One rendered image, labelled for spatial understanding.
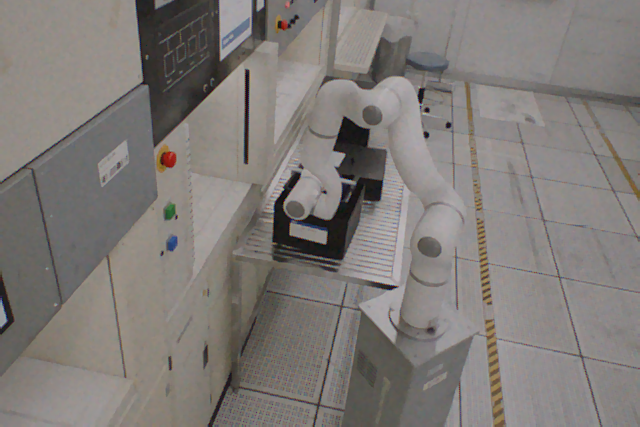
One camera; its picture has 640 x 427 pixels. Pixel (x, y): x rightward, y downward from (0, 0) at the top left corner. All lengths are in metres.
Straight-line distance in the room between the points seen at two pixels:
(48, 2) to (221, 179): 1.35
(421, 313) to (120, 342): 0.85
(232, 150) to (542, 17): 4.49
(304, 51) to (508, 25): 3.09
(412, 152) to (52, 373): 1.05
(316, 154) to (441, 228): 0.41
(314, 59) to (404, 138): 2.02
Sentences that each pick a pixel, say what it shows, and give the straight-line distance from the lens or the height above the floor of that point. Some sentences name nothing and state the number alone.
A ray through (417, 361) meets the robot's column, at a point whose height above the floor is 0.76.
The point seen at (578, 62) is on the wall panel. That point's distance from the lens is 6.29.
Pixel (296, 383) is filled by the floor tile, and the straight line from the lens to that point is 2.54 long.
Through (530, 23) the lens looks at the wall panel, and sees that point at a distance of 6.08.
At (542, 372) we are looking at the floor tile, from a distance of 2.90.
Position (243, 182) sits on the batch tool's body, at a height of 0.87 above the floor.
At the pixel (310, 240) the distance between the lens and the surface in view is 1.94.
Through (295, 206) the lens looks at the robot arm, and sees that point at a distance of 1.65.
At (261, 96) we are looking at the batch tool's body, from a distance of 1.96.
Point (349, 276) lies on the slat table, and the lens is 1.90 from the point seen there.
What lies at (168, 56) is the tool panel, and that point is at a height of 1.58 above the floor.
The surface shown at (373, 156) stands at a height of 0.86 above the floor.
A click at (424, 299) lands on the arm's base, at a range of 1.67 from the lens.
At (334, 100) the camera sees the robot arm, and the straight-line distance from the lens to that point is 1.47.
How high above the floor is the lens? 2.00
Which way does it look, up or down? 32 degrees down
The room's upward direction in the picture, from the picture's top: 6 degrees clockwise
